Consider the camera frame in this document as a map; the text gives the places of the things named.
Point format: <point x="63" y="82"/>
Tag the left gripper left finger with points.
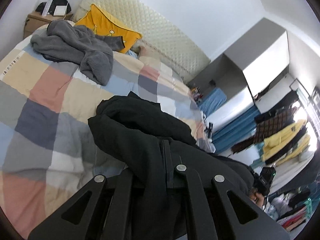
<point x="99" y="210"/>

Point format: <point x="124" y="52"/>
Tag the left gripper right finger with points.
<point x="213" y="197"/>

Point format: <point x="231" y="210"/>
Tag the black puffer jacket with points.
<point x="138" y="133"/>

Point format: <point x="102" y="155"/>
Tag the clothes pile on floor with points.
<point x="293" y="209"/>

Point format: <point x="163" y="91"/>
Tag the black electronic device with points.
<point x="263" y="181"/>

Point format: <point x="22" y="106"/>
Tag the colourful checked duvet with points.
<point x="47" y="149"/>

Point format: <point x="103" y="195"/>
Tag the yellow hanging jacket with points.
<point x="276" y="142"/>

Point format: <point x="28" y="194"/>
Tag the blue curtain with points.
<point x="236" y="130"/>

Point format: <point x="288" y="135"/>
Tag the plaid hanging garment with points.
<point x="268" y="123"/>

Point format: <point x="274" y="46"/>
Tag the blue towel on chair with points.
<point x="214" y="100"/>

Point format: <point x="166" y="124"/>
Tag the grey wardrobe cabinet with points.
<point x="247" y="67"/>

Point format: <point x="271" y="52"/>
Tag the grey fleece garment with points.
<point x="79" y="45"/>

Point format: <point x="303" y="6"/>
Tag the cream quilted headboard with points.
<point x="174" y="48"/>

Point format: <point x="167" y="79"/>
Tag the yellow pillow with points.
<point x="103" y="23"/>

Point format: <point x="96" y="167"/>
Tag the wooden nightstand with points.
<point x="35" y="20"/>

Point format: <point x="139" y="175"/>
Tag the white box on nightstand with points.
<point x="60" y="10"/>

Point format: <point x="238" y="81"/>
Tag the black bag on nightstand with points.
<point x="53" y="6"/>

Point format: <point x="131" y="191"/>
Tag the white plastic bottle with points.
<point x="46" y="8"/>

